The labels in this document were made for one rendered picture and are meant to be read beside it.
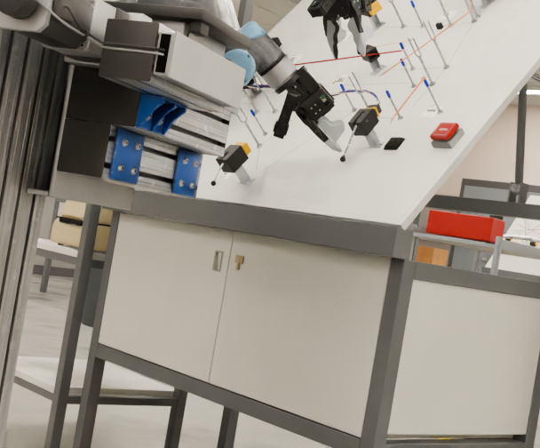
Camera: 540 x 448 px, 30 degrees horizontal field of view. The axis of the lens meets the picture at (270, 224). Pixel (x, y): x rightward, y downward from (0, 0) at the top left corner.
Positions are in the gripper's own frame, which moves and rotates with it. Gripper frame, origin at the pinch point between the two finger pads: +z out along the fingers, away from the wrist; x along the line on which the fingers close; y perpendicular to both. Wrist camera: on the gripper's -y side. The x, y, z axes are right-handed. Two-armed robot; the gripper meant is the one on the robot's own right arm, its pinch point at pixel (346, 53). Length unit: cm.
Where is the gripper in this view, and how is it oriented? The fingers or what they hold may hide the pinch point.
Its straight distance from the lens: 240.9
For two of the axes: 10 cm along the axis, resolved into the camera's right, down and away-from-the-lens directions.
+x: -6.9, -0.5, 7.2
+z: 1.8, 9.5, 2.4
